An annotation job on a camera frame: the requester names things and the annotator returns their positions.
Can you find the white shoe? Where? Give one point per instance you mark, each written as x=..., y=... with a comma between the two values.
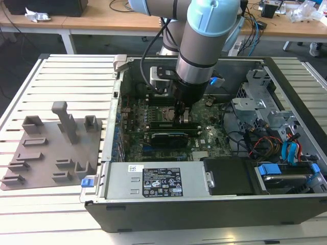
x=314, y=49

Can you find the black box on desk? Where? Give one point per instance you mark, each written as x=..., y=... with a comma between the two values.
x=46, y=7

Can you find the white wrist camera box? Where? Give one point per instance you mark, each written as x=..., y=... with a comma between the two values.
x=159, y=79

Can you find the grey parts rack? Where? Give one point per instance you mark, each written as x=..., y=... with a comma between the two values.
x=81, y=150

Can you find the hard disk in blue carrier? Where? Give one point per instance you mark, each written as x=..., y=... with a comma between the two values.
x=278, y=174

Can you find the crumpled silver wrapper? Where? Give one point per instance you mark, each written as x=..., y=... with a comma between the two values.
x=38, y=16

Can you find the black plastic shroud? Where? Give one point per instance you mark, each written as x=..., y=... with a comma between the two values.
x=230, y=176

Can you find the grey case hinge bracket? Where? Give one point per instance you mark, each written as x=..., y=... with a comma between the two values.
x=120, y=62

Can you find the wooden desk white legs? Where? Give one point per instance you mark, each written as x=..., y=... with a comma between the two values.
x=76, y=21

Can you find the black PC case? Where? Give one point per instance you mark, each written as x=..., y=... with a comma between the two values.
x=204, y=214

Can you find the black graphics card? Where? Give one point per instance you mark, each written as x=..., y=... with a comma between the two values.
x=169, y=140

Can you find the green motherboard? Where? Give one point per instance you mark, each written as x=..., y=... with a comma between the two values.
x=214, y=132

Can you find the clear plastic bags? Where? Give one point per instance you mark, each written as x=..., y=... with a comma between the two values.
x=304, y=11

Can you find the blue case latch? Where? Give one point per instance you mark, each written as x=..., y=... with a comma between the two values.
x=86, y=182

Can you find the metal drive cage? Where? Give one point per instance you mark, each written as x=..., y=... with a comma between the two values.
x=251, y=104

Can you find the silver chipset heatsink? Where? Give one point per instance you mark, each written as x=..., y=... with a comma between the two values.
x=201, y=155

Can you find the grey power supply unit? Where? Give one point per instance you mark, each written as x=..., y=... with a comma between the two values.
x=120, y=181

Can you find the small grey wrist camera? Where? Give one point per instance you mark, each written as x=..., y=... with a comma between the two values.
x=217, y=81

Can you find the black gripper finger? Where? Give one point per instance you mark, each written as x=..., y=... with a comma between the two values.
x=178, y=111
x=183, y=109

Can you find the round coin battery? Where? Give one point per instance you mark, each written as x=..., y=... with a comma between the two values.
x=209, y=102

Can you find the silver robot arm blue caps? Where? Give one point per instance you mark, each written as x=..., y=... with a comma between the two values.
x=204, y=33

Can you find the silver CPU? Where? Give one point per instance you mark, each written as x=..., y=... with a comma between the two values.
x=168, y=113

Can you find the wooden desk with clutter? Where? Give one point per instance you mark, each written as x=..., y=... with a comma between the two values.
x=283, y=28

